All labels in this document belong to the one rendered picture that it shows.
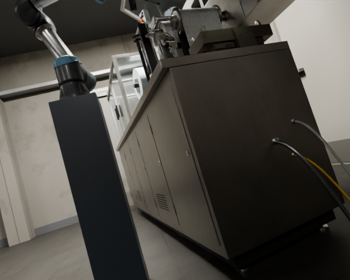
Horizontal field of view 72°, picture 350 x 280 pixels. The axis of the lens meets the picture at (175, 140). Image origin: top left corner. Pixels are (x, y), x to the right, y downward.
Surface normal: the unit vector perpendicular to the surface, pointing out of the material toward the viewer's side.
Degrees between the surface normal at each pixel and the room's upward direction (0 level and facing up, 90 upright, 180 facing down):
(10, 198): 90
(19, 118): 90
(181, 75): 90
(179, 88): 90
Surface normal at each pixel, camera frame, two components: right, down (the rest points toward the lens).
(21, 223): 0.17, -0.14
